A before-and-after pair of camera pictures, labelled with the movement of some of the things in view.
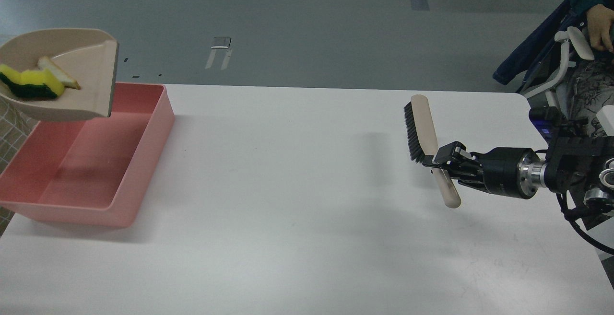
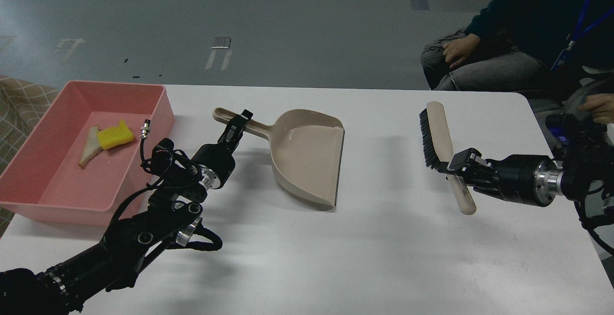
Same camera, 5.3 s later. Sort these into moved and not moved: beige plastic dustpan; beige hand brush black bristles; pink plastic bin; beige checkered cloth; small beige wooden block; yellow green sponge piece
Moved: beige hand brush black bristles; yellow green sponge piece; beige plastic dustpan; small beige wooden block
Not moved: beige checkered cloth; pink plastic bin
